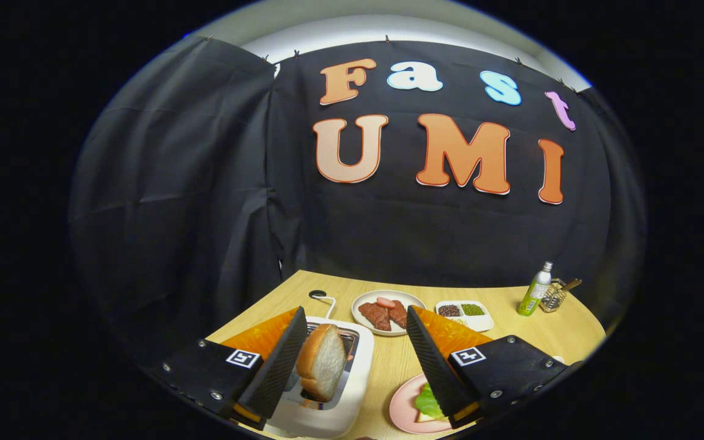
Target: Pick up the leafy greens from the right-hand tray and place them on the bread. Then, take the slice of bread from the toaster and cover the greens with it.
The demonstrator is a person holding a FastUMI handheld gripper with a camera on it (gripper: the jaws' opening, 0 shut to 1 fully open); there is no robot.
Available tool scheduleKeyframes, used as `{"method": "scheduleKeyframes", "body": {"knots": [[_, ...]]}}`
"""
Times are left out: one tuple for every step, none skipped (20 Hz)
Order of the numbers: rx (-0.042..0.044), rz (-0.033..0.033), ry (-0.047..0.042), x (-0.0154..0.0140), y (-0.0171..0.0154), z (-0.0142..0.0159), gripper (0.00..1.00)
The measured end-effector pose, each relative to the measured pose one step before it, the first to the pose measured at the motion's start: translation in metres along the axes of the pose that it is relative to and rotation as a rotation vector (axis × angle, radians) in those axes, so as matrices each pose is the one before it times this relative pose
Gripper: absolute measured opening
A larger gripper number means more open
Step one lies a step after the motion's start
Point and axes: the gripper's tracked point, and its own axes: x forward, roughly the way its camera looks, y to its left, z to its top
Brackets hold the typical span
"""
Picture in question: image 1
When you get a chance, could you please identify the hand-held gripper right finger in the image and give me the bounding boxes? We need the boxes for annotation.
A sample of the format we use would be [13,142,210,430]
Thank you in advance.
[406,306,576,430]

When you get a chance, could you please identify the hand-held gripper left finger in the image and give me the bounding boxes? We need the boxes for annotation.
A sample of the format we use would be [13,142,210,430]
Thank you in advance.
[147,307,308,431]

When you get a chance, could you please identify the green lettuce leaf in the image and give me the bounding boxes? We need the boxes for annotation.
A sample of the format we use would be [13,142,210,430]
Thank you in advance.
[414,383,447,421]

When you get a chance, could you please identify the toasted bread slice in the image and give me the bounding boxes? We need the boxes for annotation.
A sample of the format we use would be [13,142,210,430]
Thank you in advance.
[296,324,348,403]

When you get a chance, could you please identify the pink round plate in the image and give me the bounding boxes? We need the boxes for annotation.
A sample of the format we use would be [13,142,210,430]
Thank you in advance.
[389,373,455,435]

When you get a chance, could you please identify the white divided dish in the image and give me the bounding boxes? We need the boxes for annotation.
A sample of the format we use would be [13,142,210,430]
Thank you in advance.
[435,300,495,332]

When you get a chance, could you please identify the white toaster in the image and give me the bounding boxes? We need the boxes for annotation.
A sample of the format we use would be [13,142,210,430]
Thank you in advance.
[263,317,375,439]

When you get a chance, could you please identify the white round plate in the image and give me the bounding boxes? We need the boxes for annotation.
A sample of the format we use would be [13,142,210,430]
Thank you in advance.
[352,290,427,337]

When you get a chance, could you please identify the green label metal bottle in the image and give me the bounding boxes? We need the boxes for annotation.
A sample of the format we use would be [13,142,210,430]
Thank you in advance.
[517,262,554,317]

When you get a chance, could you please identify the black backdrop cloth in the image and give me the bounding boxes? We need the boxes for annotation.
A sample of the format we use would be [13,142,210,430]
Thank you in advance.
[70,35,646,367]

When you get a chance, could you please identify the metal wire utensil holder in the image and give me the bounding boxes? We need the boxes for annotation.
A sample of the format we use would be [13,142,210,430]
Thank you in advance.
[540,279,568,313]

